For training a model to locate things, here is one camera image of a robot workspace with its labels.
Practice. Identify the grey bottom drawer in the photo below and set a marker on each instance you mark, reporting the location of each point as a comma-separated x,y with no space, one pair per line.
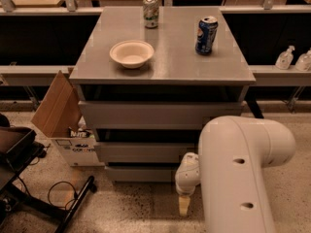
140,174

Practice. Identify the green white soda can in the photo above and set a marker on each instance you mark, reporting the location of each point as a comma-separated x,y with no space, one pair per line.
150,13

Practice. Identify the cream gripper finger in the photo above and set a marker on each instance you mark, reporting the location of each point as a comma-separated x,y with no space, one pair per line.
184,202

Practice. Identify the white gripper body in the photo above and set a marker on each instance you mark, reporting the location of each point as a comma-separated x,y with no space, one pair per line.
186,184

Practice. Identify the grey drawer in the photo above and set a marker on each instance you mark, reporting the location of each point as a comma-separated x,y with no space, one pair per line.
140,174
154,115
142,152

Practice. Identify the grey middle drawer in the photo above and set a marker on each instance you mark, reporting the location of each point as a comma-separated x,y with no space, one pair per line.
142,152

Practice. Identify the blue pepsi can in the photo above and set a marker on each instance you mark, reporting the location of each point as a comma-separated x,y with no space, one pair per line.
206,33

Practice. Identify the grey top drawer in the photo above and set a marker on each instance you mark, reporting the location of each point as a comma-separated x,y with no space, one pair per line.
154,115

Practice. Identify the clear sanitizer pump bottle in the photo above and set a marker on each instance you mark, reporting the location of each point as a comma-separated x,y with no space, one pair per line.
285,58

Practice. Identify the open cardboard box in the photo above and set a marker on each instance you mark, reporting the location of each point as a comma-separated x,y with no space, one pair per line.
60,119

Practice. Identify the grey drawer cabinet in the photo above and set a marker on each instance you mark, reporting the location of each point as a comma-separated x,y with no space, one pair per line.
175,73

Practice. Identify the grey metal shelf rail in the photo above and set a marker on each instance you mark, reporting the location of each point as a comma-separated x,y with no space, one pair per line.
265,75

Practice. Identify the white paper bowl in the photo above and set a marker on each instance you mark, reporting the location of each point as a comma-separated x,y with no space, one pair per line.
132,54

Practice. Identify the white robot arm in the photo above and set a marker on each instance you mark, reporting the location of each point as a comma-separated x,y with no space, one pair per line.
232,151

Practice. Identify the black rolling stand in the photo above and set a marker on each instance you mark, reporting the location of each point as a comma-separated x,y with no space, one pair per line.
39,177

